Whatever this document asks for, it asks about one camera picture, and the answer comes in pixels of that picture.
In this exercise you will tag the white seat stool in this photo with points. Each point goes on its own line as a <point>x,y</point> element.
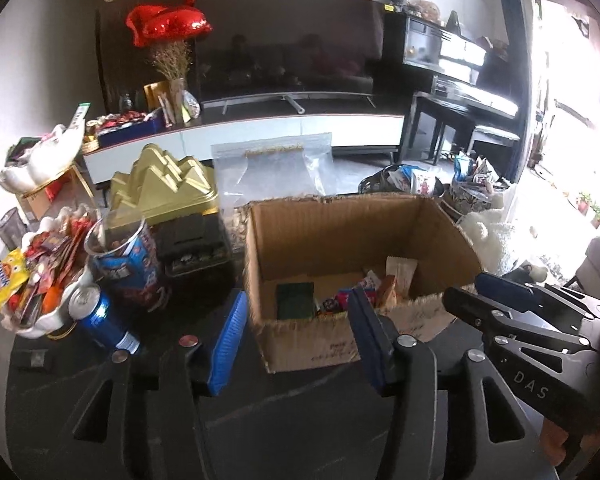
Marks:
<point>495,134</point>

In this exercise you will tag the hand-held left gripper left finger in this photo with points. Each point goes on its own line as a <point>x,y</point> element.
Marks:
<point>227,345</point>

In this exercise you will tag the vase of dried flowers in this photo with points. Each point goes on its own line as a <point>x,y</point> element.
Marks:
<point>175,90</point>

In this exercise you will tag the black box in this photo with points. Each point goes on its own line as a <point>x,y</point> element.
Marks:
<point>195,240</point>

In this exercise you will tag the potted plants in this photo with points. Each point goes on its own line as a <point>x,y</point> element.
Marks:
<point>591,206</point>

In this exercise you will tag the blue soda can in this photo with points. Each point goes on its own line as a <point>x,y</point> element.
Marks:
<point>100,317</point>

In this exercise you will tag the blue snack cup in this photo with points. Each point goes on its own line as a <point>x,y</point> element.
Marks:
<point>130,270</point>

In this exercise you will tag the white plush toy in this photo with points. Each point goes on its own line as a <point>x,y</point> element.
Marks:
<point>487,237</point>

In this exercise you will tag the clear plastic zip bag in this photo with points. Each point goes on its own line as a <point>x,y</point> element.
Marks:
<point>272,170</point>

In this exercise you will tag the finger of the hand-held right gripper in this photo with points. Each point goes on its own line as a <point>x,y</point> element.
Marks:
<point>505,287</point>
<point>467,305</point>

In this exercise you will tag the dark basket of snacks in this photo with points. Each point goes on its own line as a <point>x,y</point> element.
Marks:
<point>395,180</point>

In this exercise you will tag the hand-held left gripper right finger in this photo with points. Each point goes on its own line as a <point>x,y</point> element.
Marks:
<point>369,342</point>

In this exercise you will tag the blue tray of snacks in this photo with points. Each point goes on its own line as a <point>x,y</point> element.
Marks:
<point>130,127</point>

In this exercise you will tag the orange snack packet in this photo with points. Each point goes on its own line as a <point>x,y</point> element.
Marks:
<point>387,291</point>

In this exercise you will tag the black television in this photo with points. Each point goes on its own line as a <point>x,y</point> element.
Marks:
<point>290,45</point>

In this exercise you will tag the yellow snack packet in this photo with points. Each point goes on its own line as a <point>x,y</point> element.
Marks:
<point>7,280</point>

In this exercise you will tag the dark green snack packet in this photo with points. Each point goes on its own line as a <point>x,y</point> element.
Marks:
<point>295,301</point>

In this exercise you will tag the tan snack packet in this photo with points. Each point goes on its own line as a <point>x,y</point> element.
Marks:
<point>402,272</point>

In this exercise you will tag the brown cardboard box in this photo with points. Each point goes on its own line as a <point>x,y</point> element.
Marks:
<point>330,240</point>

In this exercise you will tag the round tin of snack packets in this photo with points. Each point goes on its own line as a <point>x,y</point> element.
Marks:
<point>475,195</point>

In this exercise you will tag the person's right hand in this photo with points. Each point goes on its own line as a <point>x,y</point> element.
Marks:
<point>555,437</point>

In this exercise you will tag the black mesh bin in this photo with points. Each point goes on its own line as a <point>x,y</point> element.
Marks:
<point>7,227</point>

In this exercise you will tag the gold plastic tray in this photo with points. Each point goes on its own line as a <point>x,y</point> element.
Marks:
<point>165,185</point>

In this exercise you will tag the white television stand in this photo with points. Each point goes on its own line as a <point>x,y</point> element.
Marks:
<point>280,132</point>

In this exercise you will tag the white shell dish of snacks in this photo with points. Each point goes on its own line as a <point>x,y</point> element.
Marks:
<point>50,280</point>

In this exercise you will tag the black cabinet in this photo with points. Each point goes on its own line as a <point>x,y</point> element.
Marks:
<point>410,50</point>

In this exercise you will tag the clear red-striped snack packet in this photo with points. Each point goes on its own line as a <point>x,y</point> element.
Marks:
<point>371,281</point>

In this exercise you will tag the red candy packet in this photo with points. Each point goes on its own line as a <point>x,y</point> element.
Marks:
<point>330,306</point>

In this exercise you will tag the black upright piano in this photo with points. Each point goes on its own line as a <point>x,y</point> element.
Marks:
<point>470,70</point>

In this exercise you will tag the black piano bench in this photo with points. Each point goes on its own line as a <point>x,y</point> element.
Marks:
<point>430,120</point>

